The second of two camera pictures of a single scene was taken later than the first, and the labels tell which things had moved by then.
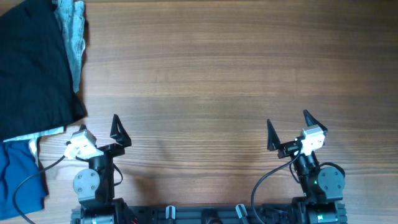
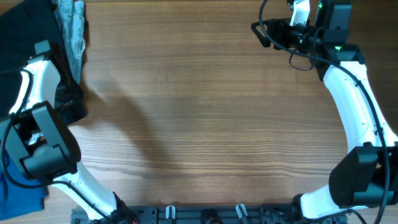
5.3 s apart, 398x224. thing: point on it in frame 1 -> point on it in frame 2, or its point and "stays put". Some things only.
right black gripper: x=274 y=143 -> x=283 y=26
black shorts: x=37 y=91 stays put
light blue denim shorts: x=72 y=13 stays put
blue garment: x=22 y=189 stays put
